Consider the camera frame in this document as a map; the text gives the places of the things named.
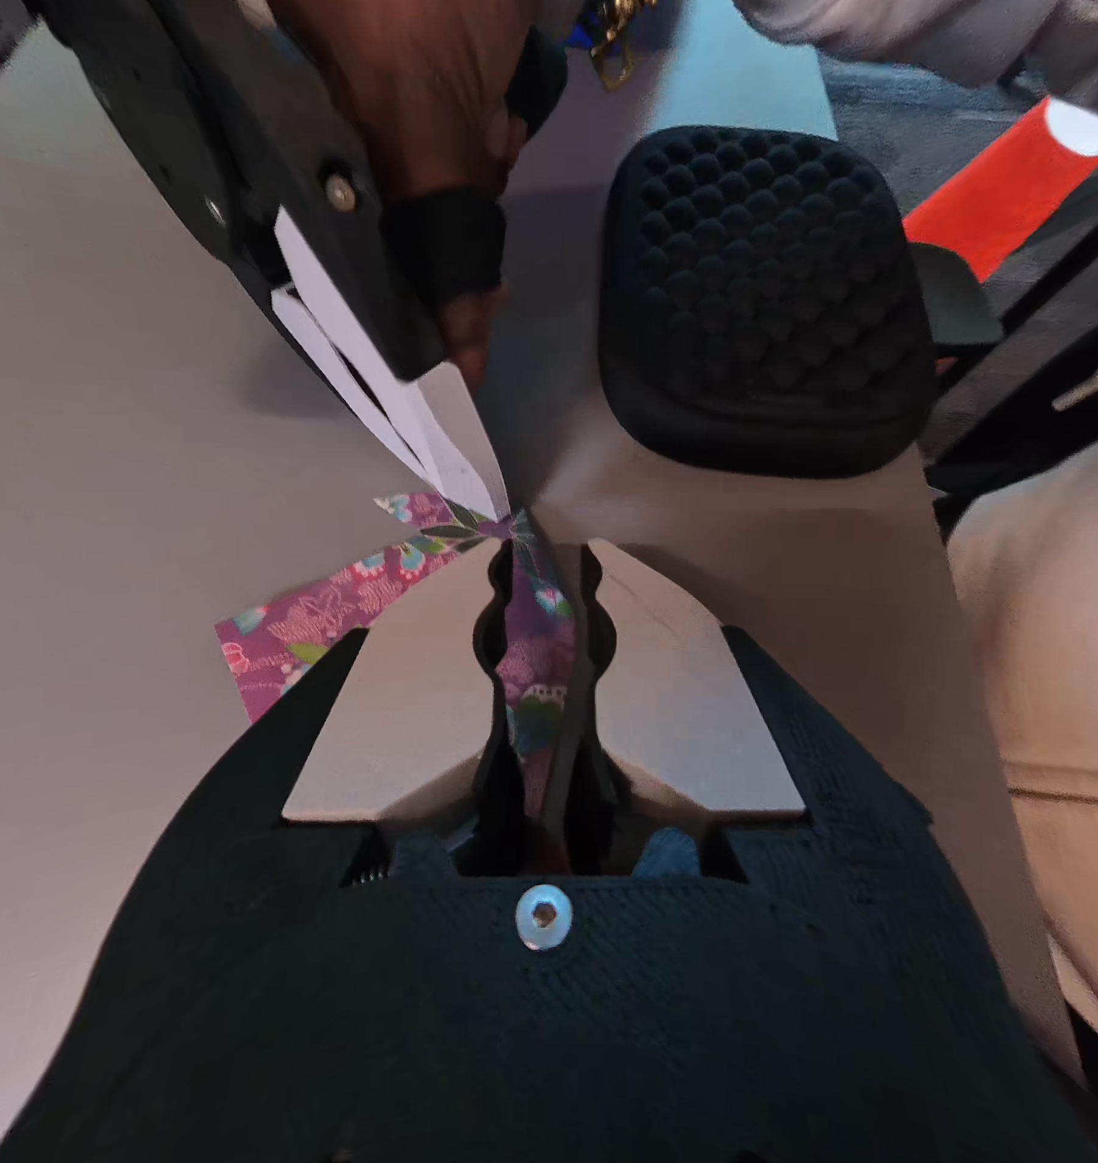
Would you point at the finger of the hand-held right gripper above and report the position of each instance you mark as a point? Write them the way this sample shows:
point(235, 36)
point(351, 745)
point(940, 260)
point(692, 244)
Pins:
point(349, 381)
point(459, 444)

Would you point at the person's beige trousers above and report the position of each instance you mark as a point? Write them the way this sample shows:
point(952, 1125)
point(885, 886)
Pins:
point(1058, 681)

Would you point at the person's grey top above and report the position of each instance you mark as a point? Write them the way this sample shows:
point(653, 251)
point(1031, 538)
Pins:
point(921, 36)

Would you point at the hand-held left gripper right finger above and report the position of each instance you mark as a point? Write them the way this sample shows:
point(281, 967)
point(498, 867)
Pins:
point(686, 709)

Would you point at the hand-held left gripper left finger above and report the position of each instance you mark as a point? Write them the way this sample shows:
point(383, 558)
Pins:
point(404, 709)

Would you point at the purple floral origami paper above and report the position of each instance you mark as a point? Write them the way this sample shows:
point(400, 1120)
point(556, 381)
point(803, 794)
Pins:
point(535, 654)

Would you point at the black chair frame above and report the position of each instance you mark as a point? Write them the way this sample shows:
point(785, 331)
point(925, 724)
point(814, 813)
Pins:
point(1041, 381)

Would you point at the black chair armrest pad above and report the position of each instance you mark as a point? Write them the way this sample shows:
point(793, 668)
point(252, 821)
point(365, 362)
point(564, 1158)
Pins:
point(768, 299)

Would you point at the person's right hand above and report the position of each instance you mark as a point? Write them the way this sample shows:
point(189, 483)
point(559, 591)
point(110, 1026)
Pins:
point(423, 90)

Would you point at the red and white panel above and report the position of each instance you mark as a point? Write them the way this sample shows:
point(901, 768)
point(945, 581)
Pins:
point(995, 200)

